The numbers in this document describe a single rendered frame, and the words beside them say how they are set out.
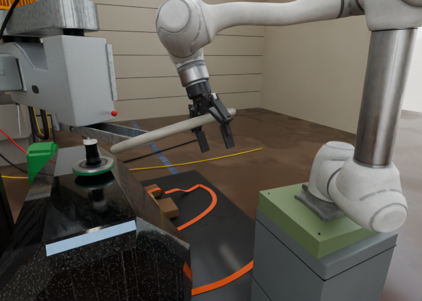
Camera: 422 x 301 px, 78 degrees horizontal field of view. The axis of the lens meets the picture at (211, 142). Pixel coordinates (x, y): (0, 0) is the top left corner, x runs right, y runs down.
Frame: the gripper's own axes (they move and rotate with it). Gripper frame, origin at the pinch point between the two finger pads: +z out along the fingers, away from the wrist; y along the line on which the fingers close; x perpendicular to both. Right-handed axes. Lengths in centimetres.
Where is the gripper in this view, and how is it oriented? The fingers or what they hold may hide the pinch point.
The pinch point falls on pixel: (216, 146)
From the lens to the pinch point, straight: 82.1
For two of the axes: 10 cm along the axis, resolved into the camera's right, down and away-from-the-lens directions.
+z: 3.1, 9.5, 0.7
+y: -5.6, 1.2, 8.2
